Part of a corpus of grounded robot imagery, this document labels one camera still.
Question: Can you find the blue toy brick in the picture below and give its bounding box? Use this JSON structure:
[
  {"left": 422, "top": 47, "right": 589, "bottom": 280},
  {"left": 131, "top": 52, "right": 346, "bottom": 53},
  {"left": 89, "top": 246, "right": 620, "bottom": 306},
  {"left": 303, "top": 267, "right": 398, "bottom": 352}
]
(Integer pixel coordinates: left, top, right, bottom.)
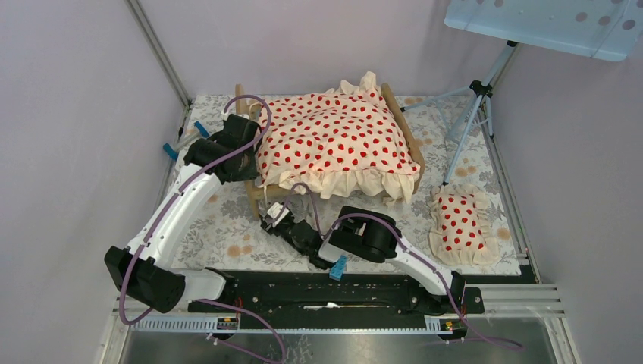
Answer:
[{"left": 328, "top": 255, "right": 348, "bottom": 281}]

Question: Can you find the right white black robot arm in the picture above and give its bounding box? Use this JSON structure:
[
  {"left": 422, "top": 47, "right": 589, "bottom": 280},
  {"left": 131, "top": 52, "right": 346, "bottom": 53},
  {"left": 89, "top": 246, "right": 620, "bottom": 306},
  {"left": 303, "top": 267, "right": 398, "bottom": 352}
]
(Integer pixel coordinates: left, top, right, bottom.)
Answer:
[{"left": 260, "top": 203, "right": 466, "bottom": 314}]

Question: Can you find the grey tripod stand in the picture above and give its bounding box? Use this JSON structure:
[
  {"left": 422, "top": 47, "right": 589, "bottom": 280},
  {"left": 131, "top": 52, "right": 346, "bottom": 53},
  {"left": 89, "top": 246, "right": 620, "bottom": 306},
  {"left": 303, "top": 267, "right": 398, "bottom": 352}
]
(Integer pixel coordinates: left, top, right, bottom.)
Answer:
[{"left": 400, "top": 40, "right": 519, "bottom": 186}]

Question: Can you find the light blue perforated tray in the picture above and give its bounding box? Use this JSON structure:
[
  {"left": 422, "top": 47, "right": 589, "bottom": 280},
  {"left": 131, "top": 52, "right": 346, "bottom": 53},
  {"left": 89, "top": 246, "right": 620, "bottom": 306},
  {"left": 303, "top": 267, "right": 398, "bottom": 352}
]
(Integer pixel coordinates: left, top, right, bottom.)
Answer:
[{"left": 444, "top": 0, "right": 642, "bottom": 62}]

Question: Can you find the small strawberry print pillow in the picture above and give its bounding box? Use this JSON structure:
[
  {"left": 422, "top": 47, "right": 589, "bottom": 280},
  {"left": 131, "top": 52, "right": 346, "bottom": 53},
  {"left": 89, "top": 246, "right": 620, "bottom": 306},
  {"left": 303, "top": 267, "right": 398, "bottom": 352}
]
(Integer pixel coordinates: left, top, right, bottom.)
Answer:
[{"left": 428, "top": 184, "right": 500, "bottom": 266}]

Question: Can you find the large strawberry print cushion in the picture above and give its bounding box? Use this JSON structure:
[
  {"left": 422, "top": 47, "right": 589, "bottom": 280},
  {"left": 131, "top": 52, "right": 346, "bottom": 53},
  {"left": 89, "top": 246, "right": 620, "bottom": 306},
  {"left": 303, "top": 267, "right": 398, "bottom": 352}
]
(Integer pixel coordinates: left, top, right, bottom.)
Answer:
[{"left": 248, "top": 71, "right": 422, "bottom": 205}]

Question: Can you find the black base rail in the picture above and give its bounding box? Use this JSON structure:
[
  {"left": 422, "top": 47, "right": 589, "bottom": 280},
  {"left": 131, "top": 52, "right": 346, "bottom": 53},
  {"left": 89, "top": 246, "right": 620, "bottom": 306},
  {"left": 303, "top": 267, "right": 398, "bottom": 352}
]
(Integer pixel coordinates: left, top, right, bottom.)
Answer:
[{"left": 188, "top": 271, "right": 512, "bottom": 330}]

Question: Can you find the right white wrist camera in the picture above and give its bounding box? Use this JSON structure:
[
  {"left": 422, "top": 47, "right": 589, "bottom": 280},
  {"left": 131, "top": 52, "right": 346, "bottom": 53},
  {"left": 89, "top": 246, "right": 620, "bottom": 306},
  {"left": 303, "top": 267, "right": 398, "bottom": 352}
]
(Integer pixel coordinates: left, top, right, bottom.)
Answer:
[{"left": 265, "top": 202, "right": 290, "bottom": 227}]

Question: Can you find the floral table mat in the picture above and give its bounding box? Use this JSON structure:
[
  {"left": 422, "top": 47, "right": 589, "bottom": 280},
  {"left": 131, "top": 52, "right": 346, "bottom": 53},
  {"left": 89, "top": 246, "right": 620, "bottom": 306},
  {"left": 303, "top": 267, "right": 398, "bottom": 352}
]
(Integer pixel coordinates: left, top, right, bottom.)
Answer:
[{"left": 174, "top": 96, "right": 524, "bottom": 276}]

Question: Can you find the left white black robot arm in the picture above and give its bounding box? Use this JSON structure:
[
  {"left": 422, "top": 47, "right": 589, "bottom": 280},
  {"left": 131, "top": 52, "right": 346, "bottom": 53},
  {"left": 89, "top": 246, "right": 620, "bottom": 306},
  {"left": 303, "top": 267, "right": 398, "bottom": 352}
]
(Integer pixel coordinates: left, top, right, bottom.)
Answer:
[{"left": 104, "top": 114, "right": 261, "bottom": 313}]

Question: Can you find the wooden pet bed frame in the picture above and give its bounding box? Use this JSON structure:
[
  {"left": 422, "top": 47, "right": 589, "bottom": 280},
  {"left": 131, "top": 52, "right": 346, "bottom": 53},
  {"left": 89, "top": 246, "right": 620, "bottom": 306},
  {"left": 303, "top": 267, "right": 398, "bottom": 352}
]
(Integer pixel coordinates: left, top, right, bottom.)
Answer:
[{"left": 234, "top": 83, "right": 427, "bottom": 219}]

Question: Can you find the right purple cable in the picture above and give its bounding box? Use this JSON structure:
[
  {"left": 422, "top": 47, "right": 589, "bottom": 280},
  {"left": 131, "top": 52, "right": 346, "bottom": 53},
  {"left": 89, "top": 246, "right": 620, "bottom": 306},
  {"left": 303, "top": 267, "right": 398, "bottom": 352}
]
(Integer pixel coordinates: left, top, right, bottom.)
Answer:
[{"left": 278, "top": 182, "right": 525, "bottom": 352}]

